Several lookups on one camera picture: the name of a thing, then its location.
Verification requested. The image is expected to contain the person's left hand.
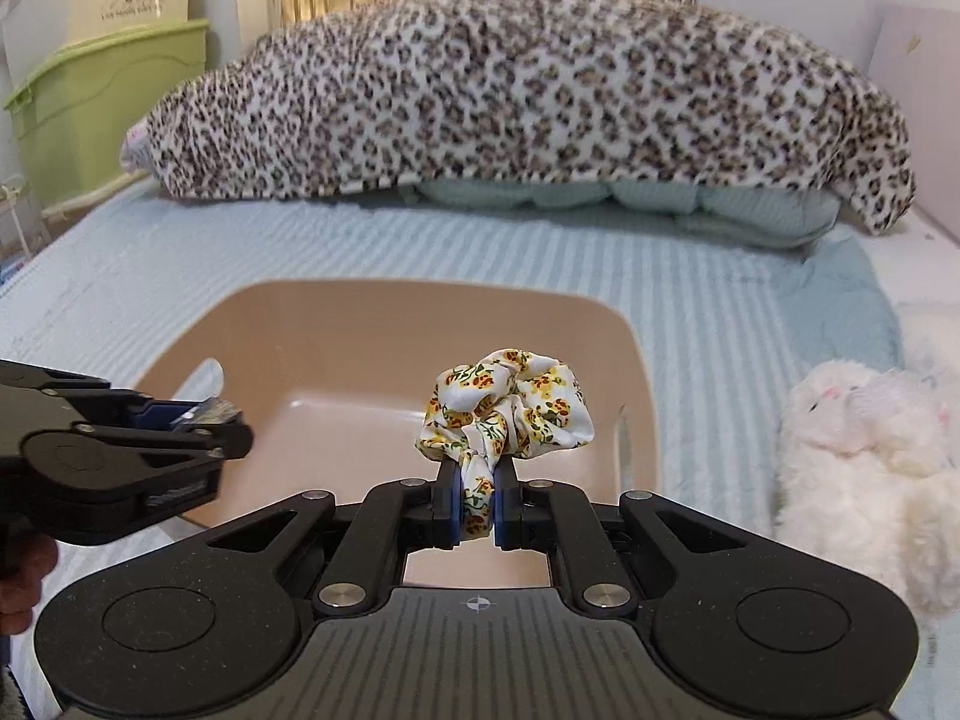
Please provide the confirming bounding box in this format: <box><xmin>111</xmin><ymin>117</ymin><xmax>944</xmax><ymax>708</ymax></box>
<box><xmin>2</xmin><ymin>535</ymin><xmax>59</xmax><ymax>635</ymax></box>

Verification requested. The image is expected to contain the striped light blue bedsheet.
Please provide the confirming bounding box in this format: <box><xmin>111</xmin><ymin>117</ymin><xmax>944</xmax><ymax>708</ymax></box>
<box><xmin>2</xmin><ymin>184</ymin><xmax>958</xmax><ymax>532</ymax></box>

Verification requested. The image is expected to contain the beige plastic storage basket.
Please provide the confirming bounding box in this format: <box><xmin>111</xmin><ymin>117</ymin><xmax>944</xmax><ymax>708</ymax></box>
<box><xmin>133</xmin><ymin>278</ymin><xmax>664</xmax><ymax>590</ymax></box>

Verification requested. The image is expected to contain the leopard print blanket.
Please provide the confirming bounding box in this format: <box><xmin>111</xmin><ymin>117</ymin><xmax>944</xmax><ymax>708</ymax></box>
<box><xmin>121</xmin><ymin>0</ymin><xmax>916</xmax><ymax>234</ymax></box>

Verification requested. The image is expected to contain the white fluffy plush toy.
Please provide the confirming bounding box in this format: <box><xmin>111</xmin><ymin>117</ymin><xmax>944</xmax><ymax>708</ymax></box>
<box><xmin>775</xmin><ymin>359</ymin><xmax>958</xmax><ymax>621</ymax></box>

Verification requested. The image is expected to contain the light teal quilted comforter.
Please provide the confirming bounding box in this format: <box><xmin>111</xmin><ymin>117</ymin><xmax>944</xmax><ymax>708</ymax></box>
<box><xmin>397</xmin><ymin>179</ymin><xmax>841</xmax><ymax>250</ymax></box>

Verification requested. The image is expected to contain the floral yellow white scrunchie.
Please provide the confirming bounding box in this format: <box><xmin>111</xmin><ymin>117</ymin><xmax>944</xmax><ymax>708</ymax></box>
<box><xmin>415</xmin><ymin>348</ymin><xmax>596</xmax><ymax>539</ymax></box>

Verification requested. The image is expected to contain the green plastic storage bin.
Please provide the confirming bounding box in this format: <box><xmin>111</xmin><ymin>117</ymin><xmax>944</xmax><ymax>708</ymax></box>
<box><xmin>3</xmin><ymin>20</ymin><xmax>208</xmax><ymax>210</ymax></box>

